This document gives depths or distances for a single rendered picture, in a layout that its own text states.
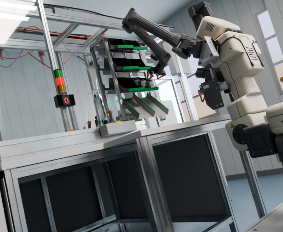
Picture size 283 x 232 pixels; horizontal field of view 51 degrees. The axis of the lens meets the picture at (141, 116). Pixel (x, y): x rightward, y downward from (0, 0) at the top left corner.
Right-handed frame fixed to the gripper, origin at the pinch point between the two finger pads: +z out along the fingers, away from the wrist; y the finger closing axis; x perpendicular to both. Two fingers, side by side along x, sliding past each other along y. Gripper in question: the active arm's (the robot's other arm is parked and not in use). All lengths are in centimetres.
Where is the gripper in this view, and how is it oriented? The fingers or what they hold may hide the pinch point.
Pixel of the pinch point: (153, 78)
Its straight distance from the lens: 216.6
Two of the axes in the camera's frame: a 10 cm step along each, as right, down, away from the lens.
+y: -7.6, 1.6, -6.4
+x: 5.0, 7.6, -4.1
